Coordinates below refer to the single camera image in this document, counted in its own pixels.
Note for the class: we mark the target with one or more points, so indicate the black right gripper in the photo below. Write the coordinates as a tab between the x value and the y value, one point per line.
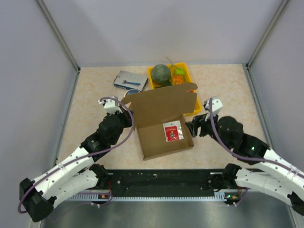
201	122

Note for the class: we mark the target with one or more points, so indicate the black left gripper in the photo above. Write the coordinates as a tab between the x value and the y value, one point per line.
126	116

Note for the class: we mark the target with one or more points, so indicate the red white packet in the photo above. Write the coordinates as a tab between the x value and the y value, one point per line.
173	131

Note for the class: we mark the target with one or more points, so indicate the brown cardboard box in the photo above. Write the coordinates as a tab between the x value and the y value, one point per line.
152	108

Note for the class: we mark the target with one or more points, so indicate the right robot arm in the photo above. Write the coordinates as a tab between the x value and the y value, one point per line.
285	181

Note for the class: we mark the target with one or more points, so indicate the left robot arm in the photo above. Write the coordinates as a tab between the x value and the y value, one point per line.
40	196

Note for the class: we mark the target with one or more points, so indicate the blue razor box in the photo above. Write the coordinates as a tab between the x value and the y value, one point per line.
127	80

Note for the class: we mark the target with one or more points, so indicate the masking tape roll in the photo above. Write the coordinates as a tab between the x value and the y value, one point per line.
131	91

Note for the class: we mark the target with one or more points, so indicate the yellow plastic tray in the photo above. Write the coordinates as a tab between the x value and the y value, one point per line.
172	74

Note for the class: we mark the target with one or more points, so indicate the small orange pineapple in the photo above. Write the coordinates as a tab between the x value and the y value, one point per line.
174	80

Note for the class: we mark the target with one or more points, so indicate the green melon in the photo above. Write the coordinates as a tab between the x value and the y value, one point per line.
161	74

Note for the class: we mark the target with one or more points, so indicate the green apple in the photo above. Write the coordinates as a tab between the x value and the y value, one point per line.
179	71

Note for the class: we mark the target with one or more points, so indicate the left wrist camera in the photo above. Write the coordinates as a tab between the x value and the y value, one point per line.
111	106

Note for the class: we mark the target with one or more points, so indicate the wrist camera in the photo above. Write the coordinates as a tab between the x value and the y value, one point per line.
111	106
215	104

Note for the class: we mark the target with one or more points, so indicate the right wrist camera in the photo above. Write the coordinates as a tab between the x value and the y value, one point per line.
215	104

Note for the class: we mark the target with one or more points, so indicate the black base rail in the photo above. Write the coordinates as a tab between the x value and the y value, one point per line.
167	185

